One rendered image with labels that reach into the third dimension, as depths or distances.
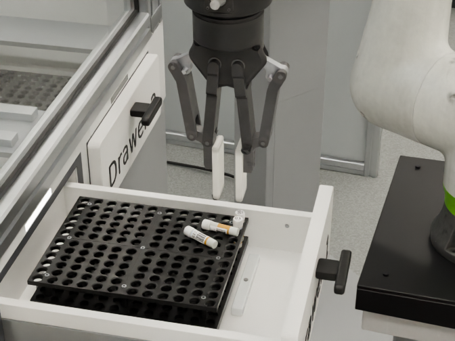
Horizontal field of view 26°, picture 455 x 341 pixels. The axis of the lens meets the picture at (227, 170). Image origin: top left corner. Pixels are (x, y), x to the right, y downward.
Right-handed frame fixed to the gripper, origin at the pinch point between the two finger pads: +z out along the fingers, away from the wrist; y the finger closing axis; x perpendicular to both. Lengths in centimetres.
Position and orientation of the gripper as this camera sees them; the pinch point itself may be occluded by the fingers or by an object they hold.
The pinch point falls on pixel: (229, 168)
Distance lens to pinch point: 113.3
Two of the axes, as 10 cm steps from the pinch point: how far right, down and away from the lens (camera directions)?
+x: 2.1, -5.3, 8.2
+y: 9.8, 1.0, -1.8
